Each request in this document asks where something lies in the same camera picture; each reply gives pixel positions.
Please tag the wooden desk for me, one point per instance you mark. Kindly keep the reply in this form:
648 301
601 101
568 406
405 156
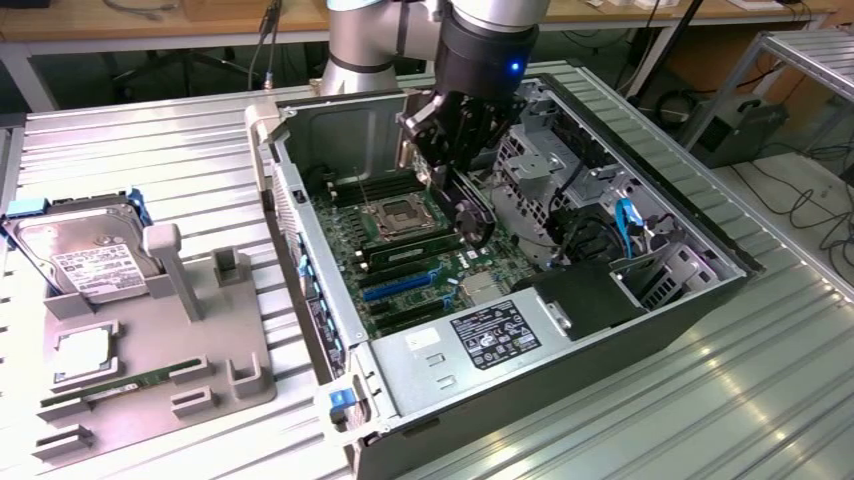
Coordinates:
167 20

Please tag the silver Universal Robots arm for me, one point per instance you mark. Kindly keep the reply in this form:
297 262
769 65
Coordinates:
361 35

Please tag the silver CPU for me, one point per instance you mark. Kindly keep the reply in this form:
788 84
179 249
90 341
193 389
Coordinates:
83 352

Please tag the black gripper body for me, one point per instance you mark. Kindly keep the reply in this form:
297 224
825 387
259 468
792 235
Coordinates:
482 60

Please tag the silver power supply with label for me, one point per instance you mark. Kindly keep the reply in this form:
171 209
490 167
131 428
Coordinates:
434 365

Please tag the black tripod stand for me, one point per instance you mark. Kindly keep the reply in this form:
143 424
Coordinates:
194 60

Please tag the loose green RAM stick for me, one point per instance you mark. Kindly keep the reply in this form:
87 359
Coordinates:
121 384

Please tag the blue disk carrier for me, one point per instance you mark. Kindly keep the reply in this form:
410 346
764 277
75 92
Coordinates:
30 207

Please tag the metal slat frame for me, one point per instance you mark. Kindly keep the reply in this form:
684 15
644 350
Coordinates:
808 55

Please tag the metal disk bay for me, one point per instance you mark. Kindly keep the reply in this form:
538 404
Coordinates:
534 165

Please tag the silver chipset heatsink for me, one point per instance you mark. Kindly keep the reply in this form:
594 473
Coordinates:
481 291

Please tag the installed green RAM stick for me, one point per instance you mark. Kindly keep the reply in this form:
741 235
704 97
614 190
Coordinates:
414 251

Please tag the grey parts rack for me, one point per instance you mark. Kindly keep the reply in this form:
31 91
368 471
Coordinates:
154 350

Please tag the CPU socket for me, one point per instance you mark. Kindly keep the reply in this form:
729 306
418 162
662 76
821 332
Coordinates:
396 220

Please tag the blue case latch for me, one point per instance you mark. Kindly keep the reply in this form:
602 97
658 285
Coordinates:
341 401

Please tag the black graphics card with fan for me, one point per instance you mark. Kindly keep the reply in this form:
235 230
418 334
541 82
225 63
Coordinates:
470 212

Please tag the blue expansion slot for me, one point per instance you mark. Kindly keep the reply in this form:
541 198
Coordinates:
397 286

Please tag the black plastic shroud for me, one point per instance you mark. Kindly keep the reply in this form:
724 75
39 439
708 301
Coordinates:
588 300

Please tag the silver hard disk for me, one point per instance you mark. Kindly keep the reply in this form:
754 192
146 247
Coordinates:
87 255

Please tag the open black PC case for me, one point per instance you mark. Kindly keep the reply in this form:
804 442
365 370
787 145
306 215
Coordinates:
668 350

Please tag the green motherboard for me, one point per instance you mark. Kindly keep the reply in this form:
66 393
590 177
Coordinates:
428 282

